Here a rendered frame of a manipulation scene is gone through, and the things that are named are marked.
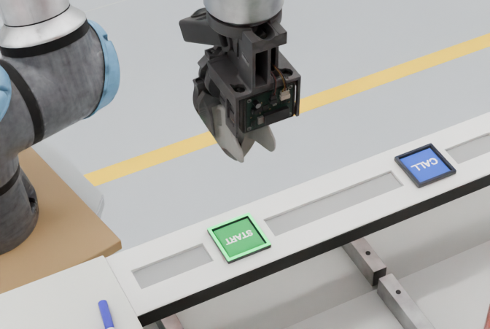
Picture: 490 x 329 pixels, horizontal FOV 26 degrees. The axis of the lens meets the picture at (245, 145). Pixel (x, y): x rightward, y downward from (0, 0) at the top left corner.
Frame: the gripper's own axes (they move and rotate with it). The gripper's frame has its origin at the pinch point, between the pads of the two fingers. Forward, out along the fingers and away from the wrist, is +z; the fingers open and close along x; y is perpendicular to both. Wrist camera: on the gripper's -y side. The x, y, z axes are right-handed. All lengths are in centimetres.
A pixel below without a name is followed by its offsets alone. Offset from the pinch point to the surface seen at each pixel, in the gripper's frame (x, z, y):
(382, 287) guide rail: 17.0, 26.3, 7.0
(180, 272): -8.0, 15.1, 1.7
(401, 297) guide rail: 17.9, 25.7, 9.8
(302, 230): 7.4, 14.7, 2.9
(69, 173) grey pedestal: -10.4, 28.7, -32.1
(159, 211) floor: 24, 111, -90
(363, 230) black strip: 14.2, 15.7, 5.5
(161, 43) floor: 51, 111, -149
